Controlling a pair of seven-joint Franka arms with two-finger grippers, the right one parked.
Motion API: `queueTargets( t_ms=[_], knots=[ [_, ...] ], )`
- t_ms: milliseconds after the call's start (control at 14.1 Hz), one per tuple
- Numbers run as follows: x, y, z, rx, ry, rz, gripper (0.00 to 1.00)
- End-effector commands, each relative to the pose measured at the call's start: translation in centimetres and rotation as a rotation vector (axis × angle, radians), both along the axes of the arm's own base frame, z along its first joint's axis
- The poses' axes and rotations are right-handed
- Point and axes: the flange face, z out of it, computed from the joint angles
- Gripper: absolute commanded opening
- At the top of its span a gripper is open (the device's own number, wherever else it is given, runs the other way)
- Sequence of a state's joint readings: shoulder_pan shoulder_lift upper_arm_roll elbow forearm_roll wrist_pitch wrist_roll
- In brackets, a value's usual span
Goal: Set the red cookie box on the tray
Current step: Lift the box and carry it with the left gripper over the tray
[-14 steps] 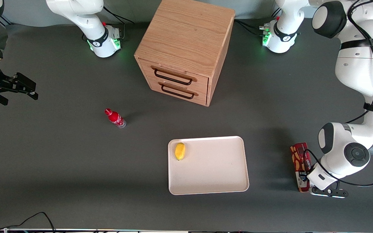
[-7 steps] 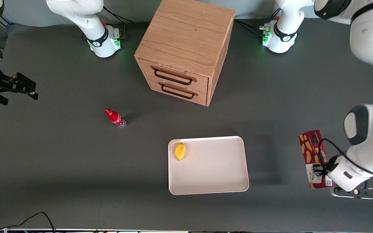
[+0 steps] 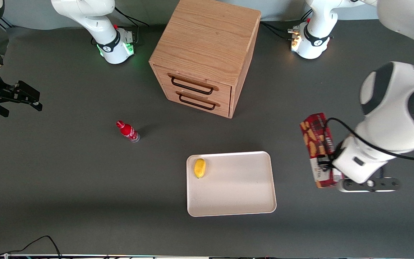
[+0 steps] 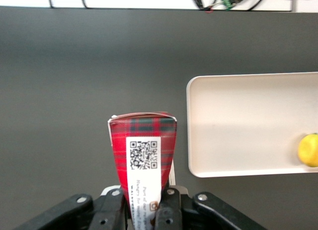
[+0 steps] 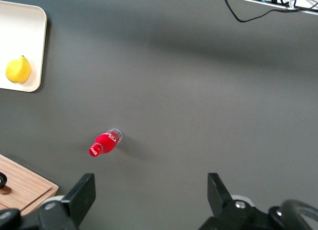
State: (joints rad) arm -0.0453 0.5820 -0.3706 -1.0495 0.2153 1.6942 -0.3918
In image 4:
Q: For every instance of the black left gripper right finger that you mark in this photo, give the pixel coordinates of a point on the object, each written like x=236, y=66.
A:
x=213, y=212

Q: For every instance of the cream rectangular tray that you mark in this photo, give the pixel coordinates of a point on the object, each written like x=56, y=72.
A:
x=243, y=125

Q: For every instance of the green circuit board connector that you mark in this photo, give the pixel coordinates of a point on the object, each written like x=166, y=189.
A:
x=229, y=0

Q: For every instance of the red tartan cookie box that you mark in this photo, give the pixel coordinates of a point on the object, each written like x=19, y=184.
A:
x=144, y=129

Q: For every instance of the yellow lemon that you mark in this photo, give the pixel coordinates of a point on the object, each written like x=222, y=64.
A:
x=309, y=150

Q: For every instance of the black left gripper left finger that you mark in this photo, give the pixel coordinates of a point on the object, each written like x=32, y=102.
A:
x=74, y=212

